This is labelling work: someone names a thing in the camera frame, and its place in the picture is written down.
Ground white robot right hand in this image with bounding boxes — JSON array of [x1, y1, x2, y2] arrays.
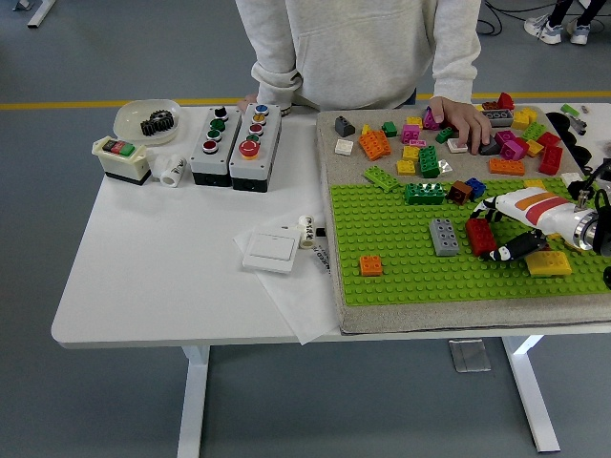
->
[[469, 187, 581, 263]]

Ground person's left hand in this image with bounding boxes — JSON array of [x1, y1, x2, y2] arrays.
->
[[423, 94, 493, 156]]

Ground dark green tall brick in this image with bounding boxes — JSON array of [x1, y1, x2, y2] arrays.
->
[[418, 144, 441, 179]]

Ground red two-by-four brick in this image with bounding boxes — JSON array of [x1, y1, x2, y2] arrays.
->
[[538, 145, 564, 176], [465, 218, 498, 258]]

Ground green studded baseplate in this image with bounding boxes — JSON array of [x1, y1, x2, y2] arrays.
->
[[329, 177, 611, 305]]

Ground grey upturned two-by-four brick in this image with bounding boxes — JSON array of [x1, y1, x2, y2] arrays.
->
[[482, 109, 516, 128]]

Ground black round brick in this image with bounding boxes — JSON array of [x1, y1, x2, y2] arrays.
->
[[567, 179, 598, 201]]

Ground orange two-by-four brick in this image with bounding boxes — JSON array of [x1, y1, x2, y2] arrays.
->
[[487, 156, 525, 176], [358, 129, 392, 160]]

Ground yellow curved brick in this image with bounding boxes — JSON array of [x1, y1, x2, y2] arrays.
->
[[524, 251, 573, 279]]

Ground yellow two-by-four brick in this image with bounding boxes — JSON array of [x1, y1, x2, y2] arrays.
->
[[511, 107, 539, 130]]

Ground brown two-by-two brick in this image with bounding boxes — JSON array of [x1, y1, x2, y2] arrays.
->
[[446, 179, 474, 205]]

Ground dark green two-by-four brick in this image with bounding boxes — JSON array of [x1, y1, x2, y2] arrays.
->
[[403, 180, 449, 205]]

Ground lime green two-by-four brick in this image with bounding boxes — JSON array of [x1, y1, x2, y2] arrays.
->
[[363, 164, 402, 192]]

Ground orange two-by-two brick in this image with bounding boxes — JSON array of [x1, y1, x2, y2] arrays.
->
[[358, 253, 384, 277]]

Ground grey emergency-stop control box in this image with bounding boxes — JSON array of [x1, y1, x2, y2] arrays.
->
[[228, 102, 283, 194]]

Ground grey four-button control box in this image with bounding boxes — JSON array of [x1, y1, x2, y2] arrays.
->
[[189, 106, 242, 187]]

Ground black metal gear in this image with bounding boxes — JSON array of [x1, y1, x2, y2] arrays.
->
[[139, 114, 166, 139], [152, 109, 176, 134]]

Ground black cup tray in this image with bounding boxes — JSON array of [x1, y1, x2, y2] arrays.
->
[[545, 112, 594, 164]]

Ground white pipe tee fitting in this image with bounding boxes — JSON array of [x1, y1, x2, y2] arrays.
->
[[147, 153, 187, 188]]

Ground person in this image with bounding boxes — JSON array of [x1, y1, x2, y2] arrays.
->
[[523, 0, 611, 47], [233, 0, 493, 156]]

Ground white bowl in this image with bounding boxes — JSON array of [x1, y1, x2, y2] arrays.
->
[[112, 98, 183, 147]]

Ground grey-brown mat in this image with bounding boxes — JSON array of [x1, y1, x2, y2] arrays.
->
[[314, 103, 611, 335]]

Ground small white labelled tube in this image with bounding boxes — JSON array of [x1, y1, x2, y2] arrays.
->
[[297, 215, 319, 252]]

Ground silver floor plate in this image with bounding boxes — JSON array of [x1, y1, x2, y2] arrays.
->
[[448, 338, 492, 373]]

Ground white table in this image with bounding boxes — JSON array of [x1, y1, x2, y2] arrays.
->
[[50, 102, 611, 454]]

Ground white table leg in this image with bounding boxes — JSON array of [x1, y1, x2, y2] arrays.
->
[[500, 333, 562, 453], [175, 343, 211, 454]]

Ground white paper sheet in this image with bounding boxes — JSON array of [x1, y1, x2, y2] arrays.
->
[[232, 223, 345, 345]]

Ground black floor cable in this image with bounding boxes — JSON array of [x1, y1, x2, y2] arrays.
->
[[476, 0, 505, 35]]

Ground cream red-green switch box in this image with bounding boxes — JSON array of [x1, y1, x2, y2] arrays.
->
[[91, 135, 149, 188]]

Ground white wall switch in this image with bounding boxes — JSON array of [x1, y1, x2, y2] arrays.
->
[[241, 227, 300, 277]]

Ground white table foot frame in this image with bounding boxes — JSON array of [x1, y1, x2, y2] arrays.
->
[[12, 0, 59, 29]]

